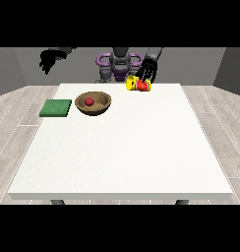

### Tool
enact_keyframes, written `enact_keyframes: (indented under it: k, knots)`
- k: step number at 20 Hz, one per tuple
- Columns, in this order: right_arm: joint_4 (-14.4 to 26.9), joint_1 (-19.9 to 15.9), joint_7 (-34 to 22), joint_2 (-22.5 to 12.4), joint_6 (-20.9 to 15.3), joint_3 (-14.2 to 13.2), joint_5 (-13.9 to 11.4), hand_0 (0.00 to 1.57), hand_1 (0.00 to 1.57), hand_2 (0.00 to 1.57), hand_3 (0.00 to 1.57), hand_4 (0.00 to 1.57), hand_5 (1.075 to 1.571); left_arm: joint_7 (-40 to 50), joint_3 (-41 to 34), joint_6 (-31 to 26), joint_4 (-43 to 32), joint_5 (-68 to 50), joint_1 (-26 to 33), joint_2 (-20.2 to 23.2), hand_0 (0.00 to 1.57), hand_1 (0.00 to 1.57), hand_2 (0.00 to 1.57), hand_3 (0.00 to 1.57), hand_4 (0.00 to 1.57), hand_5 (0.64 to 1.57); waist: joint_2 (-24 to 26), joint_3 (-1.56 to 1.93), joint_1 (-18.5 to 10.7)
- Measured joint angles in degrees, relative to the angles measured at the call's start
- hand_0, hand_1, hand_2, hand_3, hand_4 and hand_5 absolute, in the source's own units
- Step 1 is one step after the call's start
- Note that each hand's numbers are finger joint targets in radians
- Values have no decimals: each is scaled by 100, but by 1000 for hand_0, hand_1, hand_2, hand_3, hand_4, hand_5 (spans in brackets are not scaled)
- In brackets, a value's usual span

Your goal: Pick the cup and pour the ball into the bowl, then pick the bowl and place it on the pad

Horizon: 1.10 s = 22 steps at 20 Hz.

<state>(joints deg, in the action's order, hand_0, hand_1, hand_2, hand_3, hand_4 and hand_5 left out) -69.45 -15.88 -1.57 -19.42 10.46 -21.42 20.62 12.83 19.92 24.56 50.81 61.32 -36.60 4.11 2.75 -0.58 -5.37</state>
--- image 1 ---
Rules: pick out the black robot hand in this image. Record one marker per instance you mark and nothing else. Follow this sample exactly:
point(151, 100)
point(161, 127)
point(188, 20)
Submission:
point(148, 70)
point(48, 60)

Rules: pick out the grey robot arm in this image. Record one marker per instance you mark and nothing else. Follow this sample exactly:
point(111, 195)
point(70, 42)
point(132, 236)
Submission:
point(154, 52)
point(67, 50)

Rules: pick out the yellow cup with melon print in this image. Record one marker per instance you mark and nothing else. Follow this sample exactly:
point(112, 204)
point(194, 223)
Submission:
point(134, 83)

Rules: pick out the green square pad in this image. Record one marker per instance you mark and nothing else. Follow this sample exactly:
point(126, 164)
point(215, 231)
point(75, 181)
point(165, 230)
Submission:
point(55, 108)

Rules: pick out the small red ball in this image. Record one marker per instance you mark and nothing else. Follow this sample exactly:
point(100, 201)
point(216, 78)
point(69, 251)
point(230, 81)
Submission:
point(89, 101)

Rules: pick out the brown wooden bowl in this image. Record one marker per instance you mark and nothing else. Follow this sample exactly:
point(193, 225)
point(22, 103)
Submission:
point(98, 105)

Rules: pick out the grey robot trunk purple rings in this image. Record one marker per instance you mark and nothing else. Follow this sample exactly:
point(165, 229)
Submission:
point(119, 67)

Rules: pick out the dark table leg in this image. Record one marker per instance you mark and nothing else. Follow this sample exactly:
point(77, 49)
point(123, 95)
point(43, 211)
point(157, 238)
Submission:
point(57, 202)
point(182, 202)

